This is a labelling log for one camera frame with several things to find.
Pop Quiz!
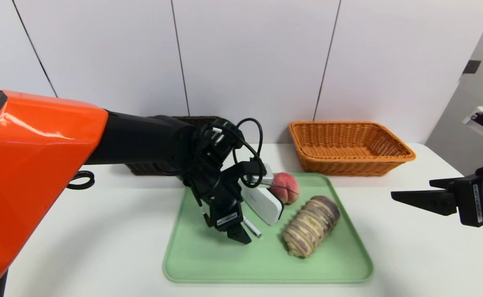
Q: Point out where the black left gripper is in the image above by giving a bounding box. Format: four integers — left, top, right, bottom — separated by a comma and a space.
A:
196, 174, 252, 245

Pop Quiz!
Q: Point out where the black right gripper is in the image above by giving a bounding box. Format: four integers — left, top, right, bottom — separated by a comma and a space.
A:
391, 159, 483, 228

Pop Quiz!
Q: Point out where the white pen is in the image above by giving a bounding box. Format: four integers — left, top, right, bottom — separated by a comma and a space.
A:
243, 215, 263, 238

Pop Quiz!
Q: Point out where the white whiteboard eraser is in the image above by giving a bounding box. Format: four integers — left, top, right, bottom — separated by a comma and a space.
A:
241, 185, 285, 226

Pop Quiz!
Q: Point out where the pink peach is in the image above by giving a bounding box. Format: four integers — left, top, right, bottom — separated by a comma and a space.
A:
270, 172, 300, 205

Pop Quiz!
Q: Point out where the orange wicker basket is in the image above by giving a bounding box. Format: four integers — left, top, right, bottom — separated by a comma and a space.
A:
289, 121, 416, 177

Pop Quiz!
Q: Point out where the dark brown wicker basket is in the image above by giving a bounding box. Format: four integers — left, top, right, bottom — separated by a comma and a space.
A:
125, 116, 230, 176

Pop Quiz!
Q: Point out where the light green plastic tray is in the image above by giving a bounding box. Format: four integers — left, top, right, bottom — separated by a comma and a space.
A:
163, 172, 374, 284

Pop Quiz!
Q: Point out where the striped purple bread roll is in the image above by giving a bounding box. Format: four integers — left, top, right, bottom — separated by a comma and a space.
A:
283, 196, 341, 258

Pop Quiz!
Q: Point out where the black cable with white tag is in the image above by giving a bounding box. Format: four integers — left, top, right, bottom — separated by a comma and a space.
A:
189, 181, 210, 226

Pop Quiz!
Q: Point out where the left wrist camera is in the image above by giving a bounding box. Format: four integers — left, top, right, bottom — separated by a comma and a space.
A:
237, 162, 276, 189

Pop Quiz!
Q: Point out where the black left camera cable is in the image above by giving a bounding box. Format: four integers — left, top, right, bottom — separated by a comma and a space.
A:
232, 118, 266, 188

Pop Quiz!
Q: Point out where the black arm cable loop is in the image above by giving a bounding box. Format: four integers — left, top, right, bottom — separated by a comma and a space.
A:
66, 170, 95, 191

